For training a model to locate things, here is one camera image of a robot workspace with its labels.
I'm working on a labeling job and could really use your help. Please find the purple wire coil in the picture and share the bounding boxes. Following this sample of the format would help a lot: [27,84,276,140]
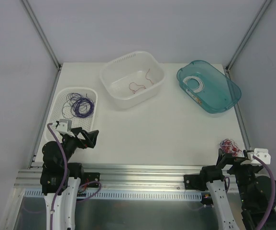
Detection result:
[61,92,96,119]

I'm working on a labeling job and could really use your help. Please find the white deep plastic basket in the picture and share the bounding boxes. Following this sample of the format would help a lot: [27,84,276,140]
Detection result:
[99,51,166,109]

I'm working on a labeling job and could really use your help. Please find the aluminium frame post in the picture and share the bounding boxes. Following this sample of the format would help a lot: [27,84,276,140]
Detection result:
[226,0,273,73]
[20,0,61,69]

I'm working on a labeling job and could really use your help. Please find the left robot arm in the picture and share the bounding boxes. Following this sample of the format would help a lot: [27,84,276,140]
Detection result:
[40,127,102,230]

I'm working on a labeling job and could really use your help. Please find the left aluminium frame post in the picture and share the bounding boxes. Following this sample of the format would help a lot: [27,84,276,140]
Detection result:
[20,0,61,69]

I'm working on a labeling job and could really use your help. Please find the white wire coil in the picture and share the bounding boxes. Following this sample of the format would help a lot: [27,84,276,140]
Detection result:
[183,75,205,93]

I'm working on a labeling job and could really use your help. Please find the red purple white wires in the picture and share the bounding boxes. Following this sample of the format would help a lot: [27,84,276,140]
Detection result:
[219,138,243,156]

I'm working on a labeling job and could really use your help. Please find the right aluminium frame post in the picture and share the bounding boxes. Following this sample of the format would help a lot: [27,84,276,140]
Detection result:
[226,0,273,73]

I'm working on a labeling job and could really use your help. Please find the aluminium mounting rail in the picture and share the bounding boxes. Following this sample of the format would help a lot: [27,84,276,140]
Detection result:
[14,163,248,192]

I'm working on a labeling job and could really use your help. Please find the white perforated flat basket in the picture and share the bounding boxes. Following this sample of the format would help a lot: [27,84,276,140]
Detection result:
[47,87,98,132]

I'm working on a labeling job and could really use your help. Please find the white slotted cable duct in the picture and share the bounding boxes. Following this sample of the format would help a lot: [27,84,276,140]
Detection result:
[24,189,202,202]

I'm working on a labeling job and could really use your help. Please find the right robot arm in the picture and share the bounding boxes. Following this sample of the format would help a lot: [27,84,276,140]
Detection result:
[199,148,276,230]

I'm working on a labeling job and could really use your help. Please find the teal transparent plastic bin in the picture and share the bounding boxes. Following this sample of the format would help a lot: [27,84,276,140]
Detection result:
[177,60,242,114]

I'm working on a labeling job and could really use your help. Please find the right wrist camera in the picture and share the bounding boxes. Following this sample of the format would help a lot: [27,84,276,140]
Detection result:
[242,148,271,165]

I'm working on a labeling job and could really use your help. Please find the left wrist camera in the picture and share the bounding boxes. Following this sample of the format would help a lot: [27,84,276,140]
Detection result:
[53,119,74,136]

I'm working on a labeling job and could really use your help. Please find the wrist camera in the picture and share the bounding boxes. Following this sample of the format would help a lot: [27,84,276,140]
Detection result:
[242,148,271,165]
[53,119,74,136]

